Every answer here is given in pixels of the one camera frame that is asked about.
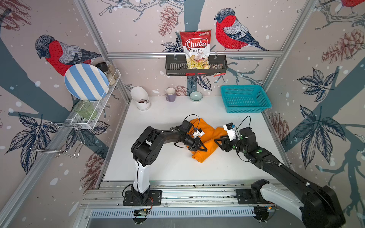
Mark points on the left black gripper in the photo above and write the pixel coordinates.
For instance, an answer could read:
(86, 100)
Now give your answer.
(197, 142)

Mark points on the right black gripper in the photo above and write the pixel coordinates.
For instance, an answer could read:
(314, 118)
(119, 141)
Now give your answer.
(224, 141)

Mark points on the orange long pants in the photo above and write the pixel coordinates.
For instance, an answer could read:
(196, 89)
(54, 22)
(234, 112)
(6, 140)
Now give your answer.
(208, 139)

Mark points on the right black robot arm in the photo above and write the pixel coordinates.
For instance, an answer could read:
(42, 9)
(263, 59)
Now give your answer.
(315, 206)

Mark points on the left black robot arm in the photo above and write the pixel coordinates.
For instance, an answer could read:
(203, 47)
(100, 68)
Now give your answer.
(147, 147)

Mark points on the small light green bowl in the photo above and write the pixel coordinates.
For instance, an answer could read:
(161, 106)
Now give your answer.
(196, 96)

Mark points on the teal plastic basket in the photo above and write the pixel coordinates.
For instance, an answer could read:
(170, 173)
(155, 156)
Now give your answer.
(245, 99)

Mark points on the purple mug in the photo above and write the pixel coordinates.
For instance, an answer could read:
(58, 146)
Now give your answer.
(170, 94)

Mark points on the white tilted container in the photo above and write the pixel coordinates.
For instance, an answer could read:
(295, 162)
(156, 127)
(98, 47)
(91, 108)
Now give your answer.
(141, 98)

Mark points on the red cassava chips bag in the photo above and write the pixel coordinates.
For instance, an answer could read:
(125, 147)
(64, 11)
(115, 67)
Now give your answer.
(196, 46)

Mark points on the green glass cup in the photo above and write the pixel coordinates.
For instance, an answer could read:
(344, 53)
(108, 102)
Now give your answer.
(85, 109)

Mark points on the dark lid spice jar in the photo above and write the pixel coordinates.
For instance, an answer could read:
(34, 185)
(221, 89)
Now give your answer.
(104, 68)

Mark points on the blue white striped plate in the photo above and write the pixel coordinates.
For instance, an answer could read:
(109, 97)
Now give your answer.
(86, 82)

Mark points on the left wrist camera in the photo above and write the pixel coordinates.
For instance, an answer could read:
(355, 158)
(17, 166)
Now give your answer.
(190, 129)

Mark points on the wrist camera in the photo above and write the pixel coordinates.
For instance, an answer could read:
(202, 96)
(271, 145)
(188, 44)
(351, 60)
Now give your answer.
(190, 129)
(231, 130)

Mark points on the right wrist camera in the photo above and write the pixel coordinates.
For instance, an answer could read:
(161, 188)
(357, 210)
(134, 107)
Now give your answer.
(231, 130)

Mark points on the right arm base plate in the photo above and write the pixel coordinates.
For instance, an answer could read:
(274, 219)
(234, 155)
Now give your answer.
(248, 196)

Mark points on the black wire wall basket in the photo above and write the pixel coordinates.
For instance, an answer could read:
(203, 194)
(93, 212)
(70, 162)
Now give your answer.
(179, 66)

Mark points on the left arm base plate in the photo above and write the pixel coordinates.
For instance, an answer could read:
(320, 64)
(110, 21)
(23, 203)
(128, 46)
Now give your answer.
(149, 198)

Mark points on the white wire dish rack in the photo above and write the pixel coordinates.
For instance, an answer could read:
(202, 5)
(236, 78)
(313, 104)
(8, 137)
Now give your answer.
(79, 123)

